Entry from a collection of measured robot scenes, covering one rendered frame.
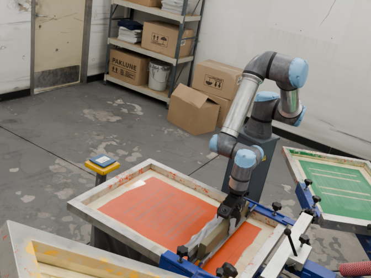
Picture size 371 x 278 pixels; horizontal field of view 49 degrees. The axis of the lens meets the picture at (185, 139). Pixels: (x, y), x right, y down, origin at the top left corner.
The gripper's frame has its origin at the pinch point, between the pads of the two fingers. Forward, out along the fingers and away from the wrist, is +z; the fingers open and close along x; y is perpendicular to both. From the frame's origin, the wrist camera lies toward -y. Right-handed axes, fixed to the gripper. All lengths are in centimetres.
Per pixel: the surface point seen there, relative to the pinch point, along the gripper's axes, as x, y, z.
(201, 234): 8.2, -2.7, 4.9
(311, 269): -36.3, -1.6, -3.3
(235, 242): -5.0, 2.9, 5.3
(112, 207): 46.9, -14.1, 5.4
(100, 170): 72, 6, 6
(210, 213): 12.7, 13.7, 5.2
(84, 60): 368, 302, 63
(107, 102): 295, 276, 99
